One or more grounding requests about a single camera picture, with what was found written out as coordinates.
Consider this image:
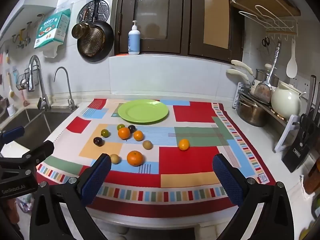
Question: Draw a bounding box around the steel spatula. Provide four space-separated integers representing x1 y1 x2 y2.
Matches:
255 42 281 104

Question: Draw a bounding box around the cream handled saucepan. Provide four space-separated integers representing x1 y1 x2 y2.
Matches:
231 60 258 88
226 69 257 94

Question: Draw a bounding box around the dark brown window frame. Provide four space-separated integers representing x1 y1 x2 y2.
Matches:
114 0 245 63

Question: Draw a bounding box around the large orange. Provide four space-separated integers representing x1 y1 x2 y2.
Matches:
127 150 144 167

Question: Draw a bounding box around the tall steel kitchen faucet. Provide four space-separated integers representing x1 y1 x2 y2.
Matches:
28 55 52 111

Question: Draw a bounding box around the white wire rack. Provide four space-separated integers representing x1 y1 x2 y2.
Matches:
238 5 299 37

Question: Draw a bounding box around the brown cardboard sheet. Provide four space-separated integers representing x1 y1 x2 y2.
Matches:
203 0 231 50

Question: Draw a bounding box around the steel sink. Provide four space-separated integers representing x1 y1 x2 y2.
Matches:
0 107 73 145

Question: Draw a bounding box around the thin gooseneck faucet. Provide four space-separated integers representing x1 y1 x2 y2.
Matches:
53 67 77 112

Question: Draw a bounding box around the small steel pot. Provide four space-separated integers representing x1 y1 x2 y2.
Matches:
254 68 279 87

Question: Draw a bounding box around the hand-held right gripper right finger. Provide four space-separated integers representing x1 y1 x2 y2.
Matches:
212 154 294 240

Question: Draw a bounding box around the small brass saucepan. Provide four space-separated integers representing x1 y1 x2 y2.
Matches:
72 22 91 39

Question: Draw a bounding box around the large steel pot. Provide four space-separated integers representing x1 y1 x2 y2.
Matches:
236 93 270 128

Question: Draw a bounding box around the colourful patchwork tablecloth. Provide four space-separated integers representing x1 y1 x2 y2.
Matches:
36 98 277 218

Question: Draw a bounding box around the wire sink basket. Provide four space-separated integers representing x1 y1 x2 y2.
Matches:
16 72 41 91

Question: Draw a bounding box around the teal printed box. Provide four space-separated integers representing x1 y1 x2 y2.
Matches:
34 8 72 49

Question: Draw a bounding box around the black knife block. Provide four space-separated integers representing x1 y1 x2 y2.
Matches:
281 113 320 173

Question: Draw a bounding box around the white rice paddle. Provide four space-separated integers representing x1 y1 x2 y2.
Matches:
286 39 298 79

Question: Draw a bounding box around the green plate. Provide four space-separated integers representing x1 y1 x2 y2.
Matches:
118 99 169 125

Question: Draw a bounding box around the white blue pump bottle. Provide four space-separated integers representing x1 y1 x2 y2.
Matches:
128 20 141 55

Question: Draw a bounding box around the white plastic dish rack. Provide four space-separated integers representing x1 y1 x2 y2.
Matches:
233 82 245 109

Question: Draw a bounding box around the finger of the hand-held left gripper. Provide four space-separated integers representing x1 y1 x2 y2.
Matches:
0 126 25 153
19 140 55 167

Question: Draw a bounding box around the black frying pan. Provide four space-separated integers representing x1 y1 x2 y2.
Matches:
77 21 115 62

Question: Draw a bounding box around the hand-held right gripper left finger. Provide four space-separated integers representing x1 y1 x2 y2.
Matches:
29 153 112 240

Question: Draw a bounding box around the yellow dish brush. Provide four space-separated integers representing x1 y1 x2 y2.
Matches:
7 71 16 98

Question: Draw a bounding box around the wall power outlet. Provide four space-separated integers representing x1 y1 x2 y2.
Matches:
291 76 311 91

